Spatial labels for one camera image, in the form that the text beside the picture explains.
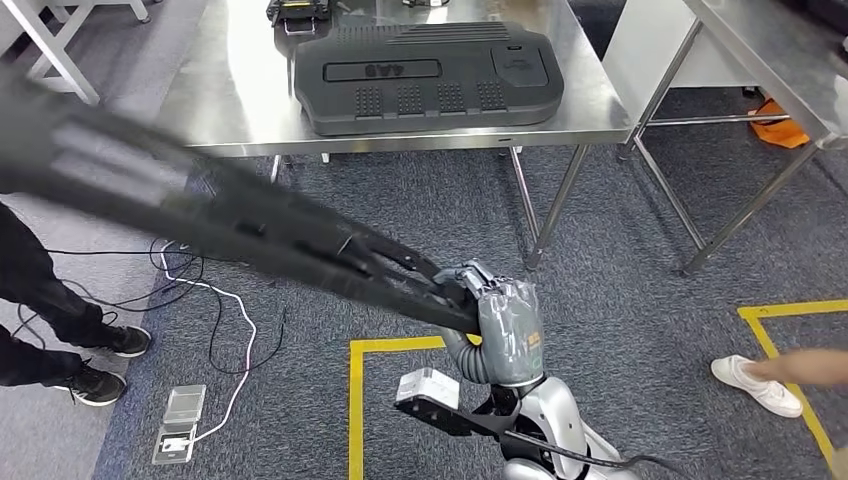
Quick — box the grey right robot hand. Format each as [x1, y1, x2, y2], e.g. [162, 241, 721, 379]
[431, 259, 548, 389]

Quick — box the long black plastic part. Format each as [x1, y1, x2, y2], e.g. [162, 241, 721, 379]
[0, 66, 482, 336]

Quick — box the stainless steel workbench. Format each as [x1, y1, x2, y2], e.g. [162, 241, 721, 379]
[155, 0, 637, 270]

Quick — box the large black engine cover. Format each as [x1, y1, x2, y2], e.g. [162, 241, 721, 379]
[293, 21, 566, 137]

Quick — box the person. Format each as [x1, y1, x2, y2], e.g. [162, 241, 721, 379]
[0, 201, 152, 407]
[710, 349, 848, 420]

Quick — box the yellow floor tape square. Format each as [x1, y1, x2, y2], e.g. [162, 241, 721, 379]
[737, 299, 848, 475]

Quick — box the white cabinet panel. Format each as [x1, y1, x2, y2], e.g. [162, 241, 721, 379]
[601, 0, 760, 127]

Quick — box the open floor socket lid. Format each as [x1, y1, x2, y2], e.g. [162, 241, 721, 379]
[163, 384, 207, 425]

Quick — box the orange bag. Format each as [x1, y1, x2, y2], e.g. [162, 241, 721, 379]
[748, 97, 811, 150]

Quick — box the metal floor socket box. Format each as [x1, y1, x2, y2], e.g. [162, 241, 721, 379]
[151, 423, 198, 466]

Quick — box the stainless steel side table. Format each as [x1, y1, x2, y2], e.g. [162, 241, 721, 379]
[616, 0, 848, 276]

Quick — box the black controller with yellow label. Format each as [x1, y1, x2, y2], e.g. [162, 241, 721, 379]
[266, 0, 331, 36]

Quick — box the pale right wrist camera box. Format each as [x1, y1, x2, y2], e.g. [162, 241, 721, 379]
[395, 367, 460, 412]

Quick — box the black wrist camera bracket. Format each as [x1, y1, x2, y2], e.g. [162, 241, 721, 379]
[394, 390, 525, 439]

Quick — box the white floor cable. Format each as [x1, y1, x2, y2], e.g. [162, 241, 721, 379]
[158, 241, 258, 444]

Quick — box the black floor cable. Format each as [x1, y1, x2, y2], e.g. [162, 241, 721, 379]
[13, 238, 287, 376]

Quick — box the white table frame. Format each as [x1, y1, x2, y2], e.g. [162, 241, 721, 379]
[0, 0, 150, 107]

